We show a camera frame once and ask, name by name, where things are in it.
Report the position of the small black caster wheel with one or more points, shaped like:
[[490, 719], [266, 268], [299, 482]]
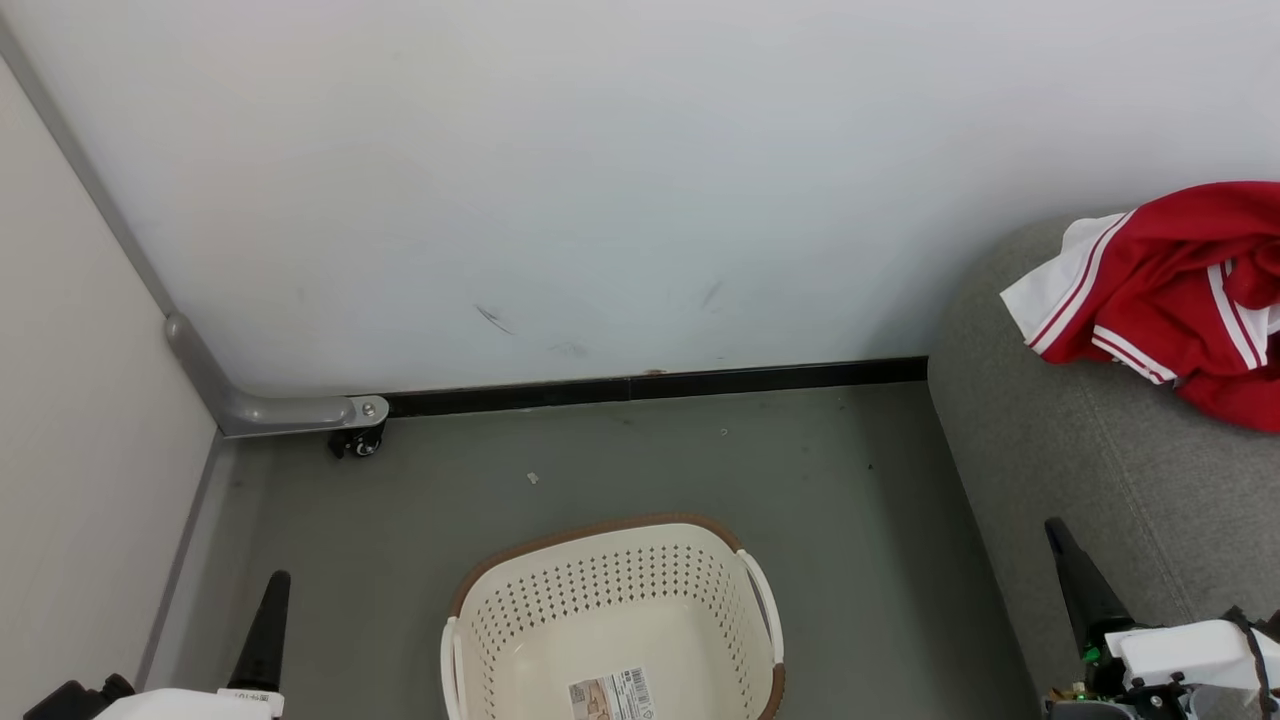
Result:
[[356, 443]]

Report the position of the grey fabric sofa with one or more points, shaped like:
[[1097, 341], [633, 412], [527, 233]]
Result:
[[1060, 450]]

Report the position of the black left wrist camera housing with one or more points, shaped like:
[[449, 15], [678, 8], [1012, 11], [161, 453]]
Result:
[[75, 700]]

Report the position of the printed paper basket label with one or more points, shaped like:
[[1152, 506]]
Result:
[[612, 695]]

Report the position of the grey metal partition frame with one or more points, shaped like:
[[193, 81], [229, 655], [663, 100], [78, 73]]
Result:
[[260, 411]]

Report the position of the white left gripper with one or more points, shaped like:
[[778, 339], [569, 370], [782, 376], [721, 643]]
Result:
[[200, 705]]

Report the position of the red garment with white sleeves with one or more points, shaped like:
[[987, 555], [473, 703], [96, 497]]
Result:
[[1160, 270]]

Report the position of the black baseboard strip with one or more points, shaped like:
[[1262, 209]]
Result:
[[700, 382]]

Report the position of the cream perforated laundry basket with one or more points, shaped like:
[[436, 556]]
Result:
[[600, 600]]

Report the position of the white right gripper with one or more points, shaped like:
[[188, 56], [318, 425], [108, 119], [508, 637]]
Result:
[[1170, 655]]

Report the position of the red jersey with dark print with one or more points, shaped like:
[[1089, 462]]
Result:
[[1240, 405]]

